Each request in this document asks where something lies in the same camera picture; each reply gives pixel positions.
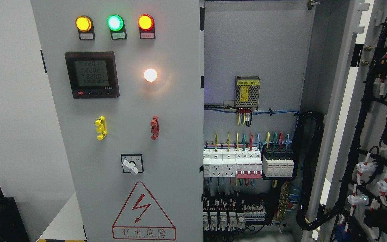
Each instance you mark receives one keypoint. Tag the grey cabinet door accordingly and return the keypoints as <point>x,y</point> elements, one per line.
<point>172,161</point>
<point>356,176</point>

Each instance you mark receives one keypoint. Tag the red terminal connector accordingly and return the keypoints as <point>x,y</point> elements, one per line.
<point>155,131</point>

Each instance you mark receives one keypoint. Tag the white socket breaker row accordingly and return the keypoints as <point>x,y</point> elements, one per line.
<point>219,163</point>

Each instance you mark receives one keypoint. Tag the metal mesh power supply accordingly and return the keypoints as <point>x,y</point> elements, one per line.
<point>247,89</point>

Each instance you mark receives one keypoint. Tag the white glowing indicator light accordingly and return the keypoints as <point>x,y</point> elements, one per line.
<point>150,75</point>

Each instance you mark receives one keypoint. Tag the yellow terminal connector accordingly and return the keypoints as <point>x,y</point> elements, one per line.
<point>101,128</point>

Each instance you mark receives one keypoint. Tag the black surge protector module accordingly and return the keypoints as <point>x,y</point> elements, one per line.
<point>277,163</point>

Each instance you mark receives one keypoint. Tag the lower relay terminal row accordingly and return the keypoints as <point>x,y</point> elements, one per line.
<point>227,213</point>

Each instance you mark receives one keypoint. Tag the red indicator light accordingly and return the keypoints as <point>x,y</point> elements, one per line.
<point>146,25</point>

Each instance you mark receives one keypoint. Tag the red electric hazard sticker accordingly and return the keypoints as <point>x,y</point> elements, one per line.
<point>142,218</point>

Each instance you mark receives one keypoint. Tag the black digital power meter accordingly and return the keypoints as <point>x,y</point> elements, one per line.
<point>92,74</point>

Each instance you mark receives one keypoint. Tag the green indicator light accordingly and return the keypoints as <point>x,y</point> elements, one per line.
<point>117,27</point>

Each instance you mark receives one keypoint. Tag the yellow indicator light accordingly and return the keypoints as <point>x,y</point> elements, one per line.
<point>85,27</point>

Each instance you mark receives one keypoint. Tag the black box on floor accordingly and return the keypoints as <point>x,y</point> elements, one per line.
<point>11,225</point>

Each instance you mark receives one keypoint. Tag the red handled circuit breaker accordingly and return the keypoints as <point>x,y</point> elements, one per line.
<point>248,164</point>

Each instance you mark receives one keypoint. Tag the white rotary selector switch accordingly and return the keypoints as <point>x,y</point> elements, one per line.
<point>132,163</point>

